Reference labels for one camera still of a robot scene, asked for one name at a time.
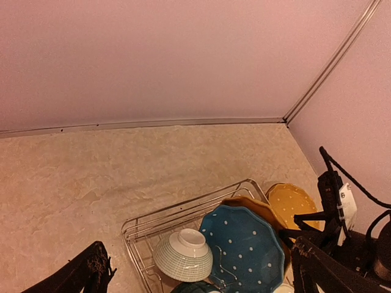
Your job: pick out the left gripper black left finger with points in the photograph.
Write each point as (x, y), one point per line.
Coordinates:
(89, 271)

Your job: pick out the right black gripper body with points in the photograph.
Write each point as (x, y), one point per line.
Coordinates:
(325, 239)

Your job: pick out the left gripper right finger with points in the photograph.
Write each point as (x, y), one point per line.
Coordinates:
(313, 270)

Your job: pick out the yellow polka dot plate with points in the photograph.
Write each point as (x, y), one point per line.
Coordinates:
(267, 213)
(289, 200)

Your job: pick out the blue polka dot plate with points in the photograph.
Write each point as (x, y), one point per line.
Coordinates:
(247, 254)

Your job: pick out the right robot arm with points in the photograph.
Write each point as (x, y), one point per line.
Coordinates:
(360, 264)

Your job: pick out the white ceramic mug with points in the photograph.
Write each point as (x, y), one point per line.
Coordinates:
(284, 288)

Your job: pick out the light striped rice bowl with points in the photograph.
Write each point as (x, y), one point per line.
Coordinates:
(184, 256)

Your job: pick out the dark blue white bowl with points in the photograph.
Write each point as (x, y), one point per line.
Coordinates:
(195, 287)

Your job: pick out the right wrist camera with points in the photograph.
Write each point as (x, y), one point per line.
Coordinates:
(338, 203)

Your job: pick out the metal wire dish rack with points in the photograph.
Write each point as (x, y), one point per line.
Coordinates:
(141, 234)

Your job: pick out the back wall aluminium rail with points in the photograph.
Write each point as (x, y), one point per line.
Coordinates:
(140, 124)

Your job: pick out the right corner aluminium post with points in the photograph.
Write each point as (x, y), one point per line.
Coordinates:
(333, 62)

